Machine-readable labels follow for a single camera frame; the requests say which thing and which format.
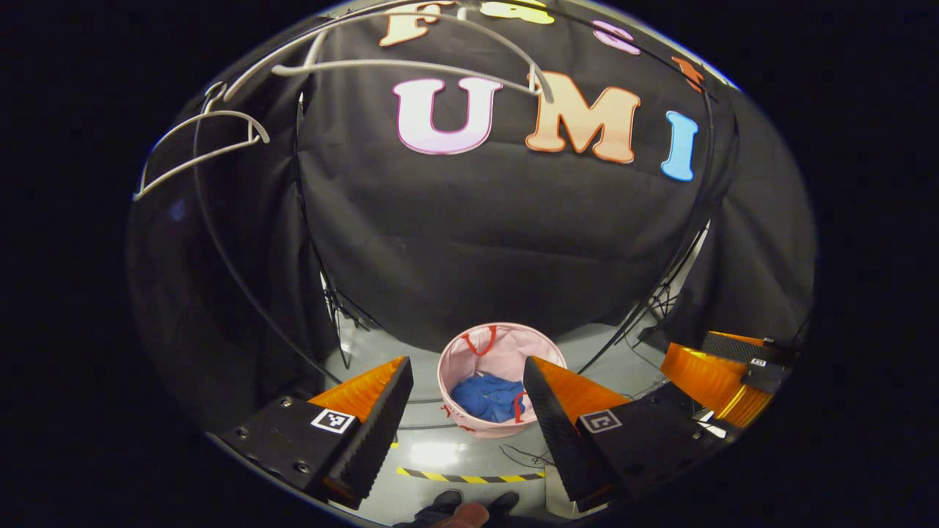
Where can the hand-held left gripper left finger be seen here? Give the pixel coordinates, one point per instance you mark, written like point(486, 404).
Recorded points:
point(381, 440)

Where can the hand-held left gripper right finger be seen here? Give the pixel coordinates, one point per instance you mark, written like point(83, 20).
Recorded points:
point(557, 433)

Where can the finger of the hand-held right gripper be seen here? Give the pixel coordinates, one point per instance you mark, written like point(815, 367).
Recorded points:
point(733, 346)
point(704, 374)

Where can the pink laundry hamper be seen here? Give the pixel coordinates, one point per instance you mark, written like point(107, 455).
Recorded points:
point(506, 352)

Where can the white hanger with taped hook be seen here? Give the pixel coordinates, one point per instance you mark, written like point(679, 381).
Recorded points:
point(544, 86)

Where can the black clothes rack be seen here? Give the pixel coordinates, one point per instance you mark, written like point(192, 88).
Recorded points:
point(710, 147)

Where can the white plastic hanger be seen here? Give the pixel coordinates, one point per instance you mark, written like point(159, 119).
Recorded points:
point(258, 133)

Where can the person's right black shoe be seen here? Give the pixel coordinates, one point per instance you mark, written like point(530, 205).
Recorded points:
point(505, 502)

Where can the yellow black floor tape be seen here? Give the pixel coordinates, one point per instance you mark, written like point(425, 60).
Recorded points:
point(469, 478)

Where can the black backdrop cloth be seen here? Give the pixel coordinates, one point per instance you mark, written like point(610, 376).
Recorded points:
point(477, 242)

